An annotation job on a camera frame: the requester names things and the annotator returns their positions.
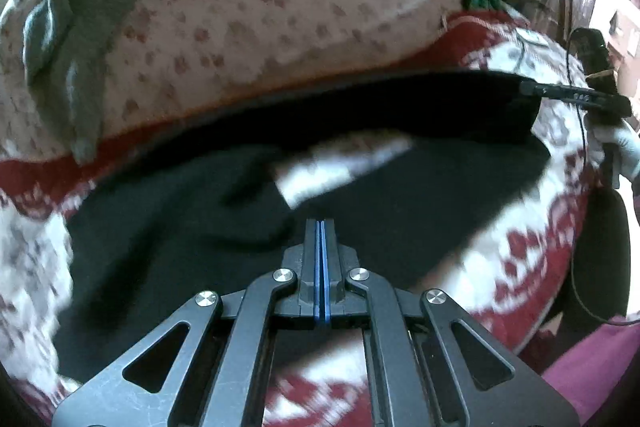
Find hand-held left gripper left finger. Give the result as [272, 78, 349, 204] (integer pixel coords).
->
[52, 218, 321, 427]

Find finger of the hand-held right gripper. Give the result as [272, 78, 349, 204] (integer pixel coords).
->
[519, 79, 634, 116]

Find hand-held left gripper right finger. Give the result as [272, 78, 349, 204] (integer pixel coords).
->
[321, 218, 581, 427]

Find black pants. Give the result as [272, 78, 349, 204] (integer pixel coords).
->
[52, 69, 553, 383]

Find person's right hand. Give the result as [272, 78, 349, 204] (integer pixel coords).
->
[587, 122, 640, 185]

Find dark bag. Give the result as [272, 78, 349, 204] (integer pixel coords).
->
[570, 187, 632, 323]

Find red white floral blanket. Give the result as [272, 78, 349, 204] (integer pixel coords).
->
[0, 9, 608, 427]

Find beige floral pillow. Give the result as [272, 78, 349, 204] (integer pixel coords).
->
[0, 0, 493, 162]

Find pink clothing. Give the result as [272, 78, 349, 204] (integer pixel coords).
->
[542, 314, 640, 427]

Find grey-green fleece towel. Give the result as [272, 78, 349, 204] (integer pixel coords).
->
[22, 0, 201, 165]

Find black cable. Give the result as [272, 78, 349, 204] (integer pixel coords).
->
[565, 32, 640, 328]

